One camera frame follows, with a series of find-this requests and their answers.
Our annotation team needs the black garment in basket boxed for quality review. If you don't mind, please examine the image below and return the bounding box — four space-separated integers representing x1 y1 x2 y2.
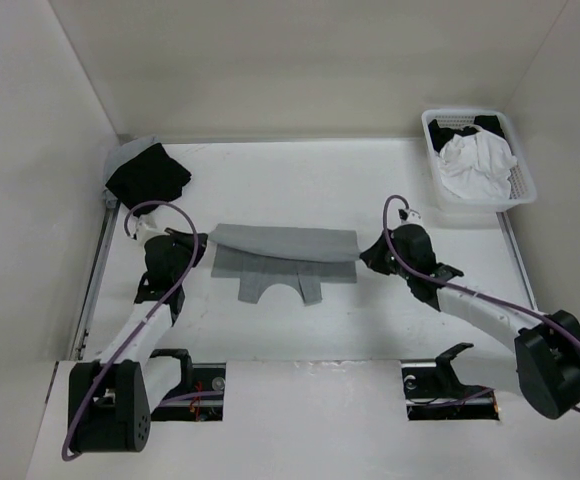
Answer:
428 115 506 153

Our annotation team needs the white plastic laundry basket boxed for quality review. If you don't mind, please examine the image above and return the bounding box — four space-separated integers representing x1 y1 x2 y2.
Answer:
421 107 537 214

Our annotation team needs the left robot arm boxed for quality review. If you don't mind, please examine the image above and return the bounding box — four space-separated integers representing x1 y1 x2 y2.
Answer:
63 228 208 459

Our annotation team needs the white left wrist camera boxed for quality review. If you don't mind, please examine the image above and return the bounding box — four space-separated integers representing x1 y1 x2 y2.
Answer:
133 219 161 246

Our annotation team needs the folded grey tank top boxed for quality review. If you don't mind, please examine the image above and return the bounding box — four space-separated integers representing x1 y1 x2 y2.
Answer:
102 135 160 209

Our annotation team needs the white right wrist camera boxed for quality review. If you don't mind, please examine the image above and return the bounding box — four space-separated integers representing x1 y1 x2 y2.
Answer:
399 209 422 225

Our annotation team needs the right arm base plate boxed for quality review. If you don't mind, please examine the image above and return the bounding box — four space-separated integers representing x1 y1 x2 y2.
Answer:
401 360 499 421

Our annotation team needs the folded black tank top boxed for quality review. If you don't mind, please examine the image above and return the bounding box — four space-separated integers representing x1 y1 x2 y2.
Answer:
104 142 192 210

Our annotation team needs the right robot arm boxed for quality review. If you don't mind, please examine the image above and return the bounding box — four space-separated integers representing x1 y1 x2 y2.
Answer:
360 223 580 419

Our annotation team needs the grey tank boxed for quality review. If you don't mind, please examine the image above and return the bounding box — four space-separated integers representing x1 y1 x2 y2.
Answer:
102 135 160 209
209 224 360 306

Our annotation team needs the metal table edge rail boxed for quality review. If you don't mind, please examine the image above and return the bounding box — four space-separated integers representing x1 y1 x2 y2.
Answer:
66 205 119 360

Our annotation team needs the white foam front board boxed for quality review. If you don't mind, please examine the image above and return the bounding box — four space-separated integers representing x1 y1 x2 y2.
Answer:
27 361 580 479

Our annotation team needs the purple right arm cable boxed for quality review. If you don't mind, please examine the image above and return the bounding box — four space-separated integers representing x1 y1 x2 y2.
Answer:
381 194 580 424

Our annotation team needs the white crumpled tank top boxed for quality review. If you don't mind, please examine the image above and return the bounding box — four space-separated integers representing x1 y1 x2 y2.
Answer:
437 127 518 201

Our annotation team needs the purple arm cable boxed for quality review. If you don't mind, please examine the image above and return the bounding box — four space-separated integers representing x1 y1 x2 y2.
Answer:
381 194 580 424
59 200 224 460

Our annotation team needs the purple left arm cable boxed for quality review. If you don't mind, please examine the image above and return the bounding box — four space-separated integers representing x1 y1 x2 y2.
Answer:
59 200 224 460

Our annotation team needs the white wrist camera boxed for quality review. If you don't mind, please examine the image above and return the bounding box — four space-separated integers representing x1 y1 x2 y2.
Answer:
133 219 161 246
399 209 422 225

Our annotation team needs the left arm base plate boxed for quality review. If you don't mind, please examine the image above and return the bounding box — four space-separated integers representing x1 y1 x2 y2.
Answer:
150 362 227 422

